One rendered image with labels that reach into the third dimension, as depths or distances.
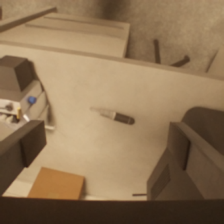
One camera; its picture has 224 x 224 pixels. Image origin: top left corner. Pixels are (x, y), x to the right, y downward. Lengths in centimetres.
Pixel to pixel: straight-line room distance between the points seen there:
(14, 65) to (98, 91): 21
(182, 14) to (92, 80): 99
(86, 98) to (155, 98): 20
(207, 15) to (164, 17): 28
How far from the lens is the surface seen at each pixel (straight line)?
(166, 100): 46
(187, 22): 133
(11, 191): 115
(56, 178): 86
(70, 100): 50
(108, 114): 47
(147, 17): 129
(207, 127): 43
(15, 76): 43
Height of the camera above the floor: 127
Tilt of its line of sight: 49 degrees down
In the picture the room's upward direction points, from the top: 168 degrees counter-clockwise
